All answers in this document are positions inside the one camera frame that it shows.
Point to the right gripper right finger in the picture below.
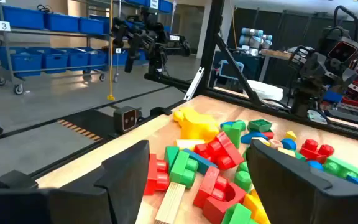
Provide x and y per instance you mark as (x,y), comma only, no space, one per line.
(291,193)

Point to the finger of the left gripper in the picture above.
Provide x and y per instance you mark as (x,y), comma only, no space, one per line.
(295,63)
(305,53)

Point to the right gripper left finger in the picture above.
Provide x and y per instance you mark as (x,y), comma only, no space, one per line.
(120,186)

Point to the red stud block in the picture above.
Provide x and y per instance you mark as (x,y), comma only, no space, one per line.
(211,186)
(315,150)
(154,174)

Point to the small green block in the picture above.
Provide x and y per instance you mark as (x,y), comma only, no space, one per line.
(300,155)
(233,135)
(241,124)

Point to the small yellow block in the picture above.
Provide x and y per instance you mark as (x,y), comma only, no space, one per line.
(290,135)
(286,152)

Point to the small wooden cube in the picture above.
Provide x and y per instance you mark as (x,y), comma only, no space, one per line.
(275,143)

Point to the green stud block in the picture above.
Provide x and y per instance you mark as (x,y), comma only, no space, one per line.
(343,168)
(238,214)
(182,169)

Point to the green wedge block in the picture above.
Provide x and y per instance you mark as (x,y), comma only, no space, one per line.
(170,155)

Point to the small green brick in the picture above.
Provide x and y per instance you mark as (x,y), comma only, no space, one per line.
(259,125)

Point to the large red block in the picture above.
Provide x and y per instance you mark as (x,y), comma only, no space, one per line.
(228,151)

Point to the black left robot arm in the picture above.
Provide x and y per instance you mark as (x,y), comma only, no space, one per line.
(304,93)

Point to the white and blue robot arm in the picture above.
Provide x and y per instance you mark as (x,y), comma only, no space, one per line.
(255,40)

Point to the black background robot arm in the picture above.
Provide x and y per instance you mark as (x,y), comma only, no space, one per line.
(148,37)

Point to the white bag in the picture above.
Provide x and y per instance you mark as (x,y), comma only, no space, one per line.
(266,90)

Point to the wooden plank block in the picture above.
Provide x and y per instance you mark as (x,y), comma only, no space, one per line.
(170,202)

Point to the yellow triangle block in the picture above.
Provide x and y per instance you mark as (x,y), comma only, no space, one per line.
(261,141)

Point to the small red block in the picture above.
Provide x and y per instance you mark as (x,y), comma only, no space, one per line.
(268,135)

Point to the red arch block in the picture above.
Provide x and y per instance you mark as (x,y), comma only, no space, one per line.
(222,205)

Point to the thin blue bar block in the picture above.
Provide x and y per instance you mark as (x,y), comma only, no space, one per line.
(202,161)

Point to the flat red block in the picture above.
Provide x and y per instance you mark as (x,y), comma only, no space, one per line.
(203,151)

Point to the large yellow stud block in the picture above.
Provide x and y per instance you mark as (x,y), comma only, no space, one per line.
(185,115)

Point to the blue storage bin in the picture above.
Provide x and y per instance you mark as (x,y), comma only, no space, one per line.
(76,57)
(92,25)
(61,22)
(163,5)
(96,57)
(20,60)
(20,17)
(54,59)
(120,57)

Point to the grey metal shelf cart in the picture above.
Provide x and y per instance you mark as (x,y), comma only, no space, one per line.
(8,62)

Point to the white number sign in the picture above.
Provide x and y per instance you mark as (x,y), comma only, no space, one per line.
(3,25)

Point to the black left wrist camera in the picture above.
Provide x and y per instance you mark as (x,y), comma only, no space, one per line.
(342,51)

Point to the black table-level camera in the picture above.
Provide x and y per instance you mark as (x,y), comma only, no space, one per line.
(125,119)

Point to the silver metal bracket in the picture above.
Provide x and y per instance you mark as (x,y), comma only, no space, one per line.
(194,84)

